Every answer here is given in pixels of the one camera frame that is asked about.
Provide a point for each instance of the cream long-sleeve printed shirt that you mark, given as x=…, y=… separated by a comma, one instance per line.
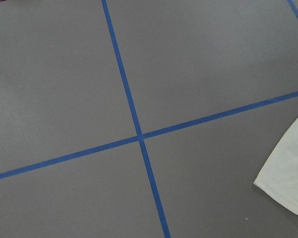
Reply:
x=279, y=175

